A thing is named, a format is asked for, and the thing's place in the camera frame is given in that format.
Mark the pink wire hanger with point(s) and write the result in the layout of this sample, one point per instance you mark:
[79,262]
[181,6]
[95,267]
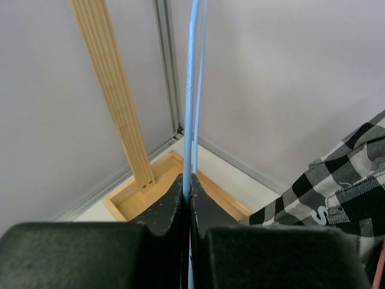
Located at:
[379,273]

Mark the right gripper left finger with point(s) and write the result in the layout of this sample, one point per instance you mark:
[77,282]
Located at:
[145,252]

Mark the light blue wire hanger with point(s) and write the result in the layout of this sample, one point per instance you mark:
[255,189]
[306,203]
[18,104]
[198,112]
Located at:
[193,97]

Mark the black white checkered shirt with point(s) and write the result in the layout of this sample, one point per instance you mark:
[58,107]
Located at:
[343,189]

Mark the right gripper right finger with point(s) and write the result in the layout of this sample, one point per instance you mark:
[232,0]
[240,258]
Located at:
[227,254]

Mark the wooden clothes rack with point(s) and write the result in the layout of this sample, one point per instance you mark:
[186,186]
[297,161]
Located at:
[150,181]

